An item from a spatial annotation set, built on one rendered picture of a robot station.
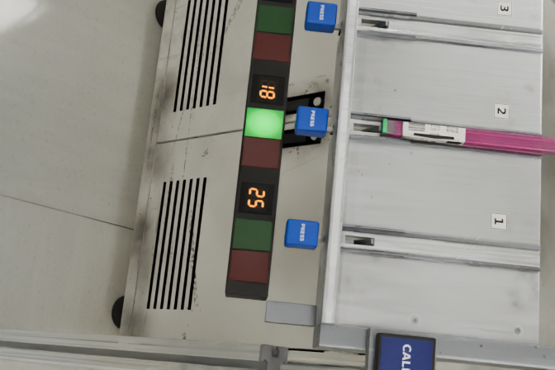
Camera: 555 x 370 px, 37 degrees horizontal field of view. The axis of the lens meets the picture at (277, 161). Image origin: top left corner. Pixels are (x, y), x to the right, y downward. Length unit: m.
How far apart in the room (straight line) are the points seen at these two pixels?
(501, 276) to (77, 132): 0.88
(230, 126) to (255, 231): 0.58
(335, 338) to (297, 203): 0.48
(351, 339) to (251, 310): 0.49
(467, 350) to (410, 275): 0.08
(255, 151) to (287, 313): 0.16
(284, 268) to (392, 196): 0.44
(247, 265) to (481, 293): 0.22
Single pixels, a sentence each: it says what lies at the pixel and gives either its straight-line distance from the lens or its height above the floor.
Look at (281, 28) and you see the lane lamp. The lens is 0.84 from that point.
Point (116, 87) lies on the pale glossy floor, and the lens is 1.54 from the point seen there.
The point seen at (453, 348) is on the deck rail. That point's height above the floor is 0.81.
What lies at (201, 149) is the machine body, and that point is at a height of 0.21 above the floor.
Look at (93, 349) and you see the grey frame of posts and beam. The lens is 1.01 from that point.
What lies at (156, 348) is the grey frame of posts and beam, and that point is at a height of 0.49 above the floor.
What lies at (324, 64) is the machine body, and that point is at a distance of 1.26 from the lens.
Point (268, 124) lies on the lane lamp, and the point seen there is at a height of 0.66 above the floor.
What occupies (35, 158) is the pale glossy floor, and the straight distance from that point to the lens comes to 1.42.
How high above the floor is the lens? 1.17
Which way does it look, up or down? 39 degrees down
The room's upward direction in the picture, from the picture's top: 83 degrees clockwise
